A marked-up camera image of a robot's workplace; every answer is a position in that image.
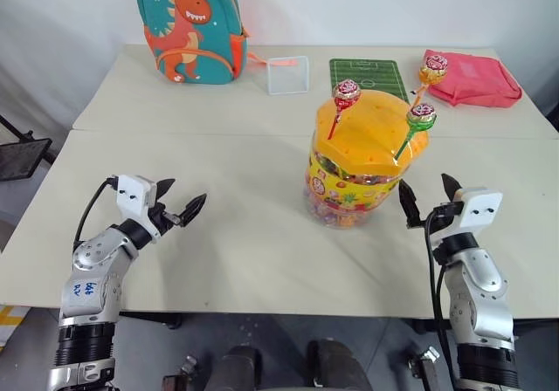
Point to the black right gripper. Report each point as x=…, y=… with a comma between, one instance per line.
x=445, y=214

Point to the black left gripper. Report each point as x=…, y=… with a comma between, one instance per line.
x=160, y=216

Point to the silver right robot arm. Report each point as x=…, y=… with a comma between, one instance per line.
x=480, y=295

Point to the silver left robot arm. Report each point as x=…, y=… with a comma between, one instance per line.
x=87, y=295

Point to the green stick lollipop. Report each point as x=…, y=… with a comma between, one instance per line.
x=421, y=118

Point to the orange stick lollipop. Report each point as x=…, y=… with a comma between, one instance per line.
x=433, y=70

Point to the red stick lollipop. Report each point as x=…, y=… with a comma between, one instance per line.
x=347, y=94

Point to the clear candy jar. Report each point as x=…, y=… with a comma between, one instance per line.
x=349, y=199

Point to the orange plastic lollipop jar lid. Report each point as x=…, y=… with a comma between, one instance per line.
x=371, y=133

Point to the pink fabric pouch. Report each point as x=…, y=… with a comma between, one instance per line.
x=476, y=77

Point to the green football field mat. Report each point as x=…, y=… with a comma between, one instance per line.
x=371, y=72

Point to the clear plastic box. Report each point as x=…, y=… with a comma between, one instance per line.
x=288, y=81

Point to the black tray on stand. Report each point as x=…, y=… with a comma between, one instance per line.
x=22, y=155

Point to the teal dinosaur backpack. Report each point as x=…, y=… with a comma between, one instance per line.
x=192, y=20

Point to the dark rounded shape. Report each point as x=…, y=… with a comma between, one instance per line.
x=238, y=369

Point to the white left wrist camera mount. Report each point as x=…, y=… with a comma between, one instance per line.
x=131, y=194

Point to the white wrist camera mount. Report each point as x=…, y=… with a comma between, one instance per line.
x=131, y=194
x=478, y=207

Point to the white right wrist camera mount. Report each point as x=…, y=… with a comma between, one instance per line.
x=478, y=207

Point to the black silver bracket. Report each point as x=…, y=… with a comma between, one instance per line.
x=423, y=367
x=181, y=373

